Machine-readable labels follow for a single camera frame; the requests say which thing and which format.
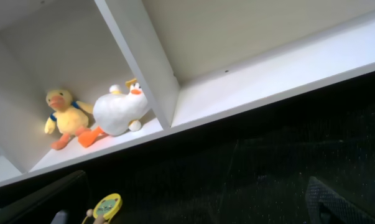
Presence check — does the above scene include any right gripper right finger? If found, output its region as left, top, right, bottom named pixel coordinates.
left=305, top=175, right=375, bottom=224

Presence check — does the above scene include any white shelf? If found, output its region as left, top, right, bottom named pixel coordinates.
left=0, top=0, right=375, bottom=191

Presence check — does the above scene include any yellow rattle drum toy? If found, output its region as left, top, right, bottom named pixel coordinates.
left=81, top=192, right=123, bottom=224

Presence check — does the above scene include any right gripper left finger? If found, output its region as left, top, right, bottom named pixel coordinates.
left=0, top=169, right=90, bottom=224

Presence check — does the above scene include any yellow plush duck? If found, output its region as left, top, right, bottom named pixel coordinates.
left=44, top=89, right=95, bottom=151

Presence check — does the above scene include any white plush duck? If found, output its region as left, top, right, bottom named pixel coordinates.
left=77, top=78, right=152, bottom=149

